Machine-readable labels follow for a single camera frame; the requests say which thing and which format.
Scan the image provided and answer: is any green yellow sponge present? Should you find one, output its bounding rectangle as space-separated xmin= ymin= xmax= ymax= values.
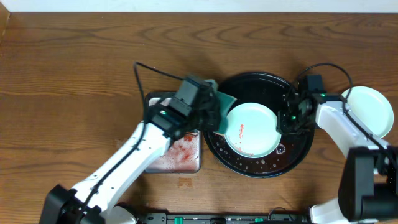
xmin=205 ymin=79 xmax=237 ymax=136

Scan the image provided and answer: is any mint plate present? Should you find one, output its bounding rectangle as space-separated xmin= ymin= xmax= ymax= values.
xmin=348 ymin=86 xmax=394 ymax=138
xmin=224 ymin=103 xmax=282 ymax=159

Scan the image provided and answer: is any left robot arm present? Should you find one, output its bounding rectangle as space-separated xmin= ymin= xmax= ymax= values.
xmin=39 ymin=90 xmax=221 ymax=223

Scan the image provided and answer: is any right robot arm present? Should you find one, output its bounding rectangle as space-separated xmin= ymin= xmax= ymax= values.
xmin=277 ymin=93 xmax=397 ymax=223

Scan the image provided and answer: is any black round tray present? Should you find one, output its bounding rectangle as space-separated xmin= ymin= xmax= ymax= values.
xmin=203 ymin=72 xmax=314 ymax=178

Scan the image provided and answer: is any black rectangular soapy tray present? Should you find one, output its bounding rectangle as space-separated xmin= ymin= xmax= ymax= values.
xmin=143 ymin=90 xmax=202 ymax=174

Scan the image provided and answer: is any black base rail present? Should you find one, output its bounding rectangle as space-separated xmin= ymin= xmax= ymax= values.
xmin=118 ymin=203 xmax=312 ymax=224

